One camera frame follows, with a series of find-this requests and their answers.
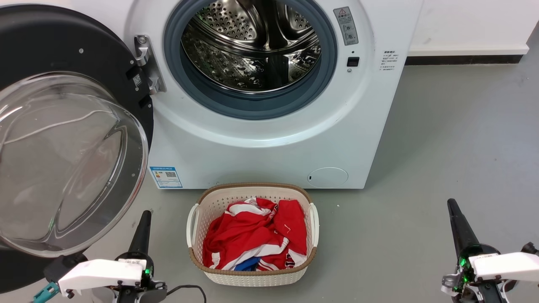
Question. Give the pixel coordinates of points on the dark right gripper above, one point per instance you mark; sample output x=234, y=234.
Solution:
x=467, y=290

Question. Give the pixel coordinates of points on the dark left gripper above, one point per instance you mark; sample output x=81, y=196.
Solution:
x=145, y=292

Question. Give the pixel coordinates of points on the washer door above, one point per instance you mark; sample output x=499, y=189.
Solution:
x=63, y=42

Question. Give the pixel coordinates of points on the white front-load washing machine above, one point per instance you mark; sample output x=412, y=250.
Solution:
x=337, y=126

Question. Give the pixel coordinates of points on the metal door hinge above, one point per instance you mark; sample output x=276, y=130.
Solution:
x=147, y=63

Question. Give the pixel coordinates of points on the steel washing machine drum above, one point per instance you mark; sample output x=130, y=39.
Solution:
x=236, y=63

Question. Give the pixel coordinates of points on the black door latch slot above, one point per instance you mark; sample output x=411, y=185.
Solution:
x=353, y=62

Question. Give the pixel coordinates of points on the blue energy label sticker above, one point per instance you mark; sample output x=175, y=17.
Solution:
x=166, y=177

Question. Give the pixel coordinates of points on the beige perforated laundry basket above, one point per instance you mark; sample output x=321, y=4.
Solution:
x=219, y=202

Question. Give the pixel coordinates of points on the red and white striped jersey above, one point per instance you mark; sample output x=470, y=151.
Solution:
x=240, y=235

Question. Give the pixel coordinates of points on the blue garment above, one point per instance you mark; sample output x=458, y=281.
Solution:
x=246, y=265

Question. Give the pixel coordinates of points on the round white filter cover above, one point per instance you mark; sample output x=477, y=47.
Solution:
x=327, y=177

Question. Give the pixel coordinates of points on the plain red garment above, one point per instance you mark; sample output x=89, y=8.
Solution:
x=292, y=227

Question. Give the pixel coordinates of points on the small white code sticker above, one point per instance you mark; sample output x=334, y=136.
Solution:
x=137, y=81

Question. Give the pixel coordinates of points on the black baseboard strip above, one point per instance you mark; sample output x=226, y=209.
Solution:
x=463, y=59

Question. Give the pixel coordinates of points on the small printed text label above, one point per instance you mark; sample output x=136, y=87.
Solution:
x=389, y=60

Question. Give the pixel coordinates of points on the grey warning sticker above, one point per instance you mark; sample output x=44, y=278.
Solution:
x=346, y=25

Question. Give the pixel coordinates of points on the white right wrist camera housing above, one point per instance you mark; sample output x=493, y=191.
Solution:
x=509, y=266

